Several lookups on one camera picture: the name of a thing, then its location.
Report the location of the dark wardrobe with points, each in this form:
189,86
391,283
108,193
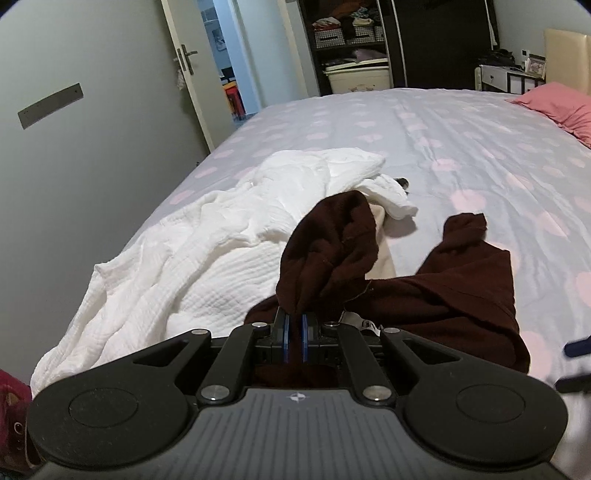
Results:
429,44

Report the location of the dark maroon shirt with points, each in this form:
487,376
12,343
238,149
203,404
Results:
462,296

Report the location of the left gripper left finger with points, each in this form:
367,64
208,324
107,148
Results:
223,381

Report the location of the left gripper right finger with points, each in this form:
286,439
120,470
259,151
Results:
341,355

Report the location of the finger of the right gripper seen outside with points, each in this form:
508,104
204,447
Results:
578,348

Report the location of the cream storage bin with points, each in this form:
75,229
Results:
359,77

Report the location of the white muslin blanket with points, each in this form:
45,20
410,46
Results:
206,264

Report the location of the white bedroom door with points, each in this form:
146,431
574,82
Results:
197,65

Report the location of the grey wall plate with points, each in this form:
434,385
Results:
49,105

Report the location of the pink pillow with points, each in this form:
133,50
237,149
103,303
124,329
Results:
568,108

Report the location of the beige padded headboard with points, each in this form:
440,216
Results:
568,59

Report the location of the polka dot bed sheet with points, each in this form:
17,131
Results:
461,151

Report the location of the beige garment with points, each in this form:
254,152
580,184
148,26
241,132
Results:
383,267

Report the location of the white nightstand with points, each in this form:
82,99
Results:
505,80

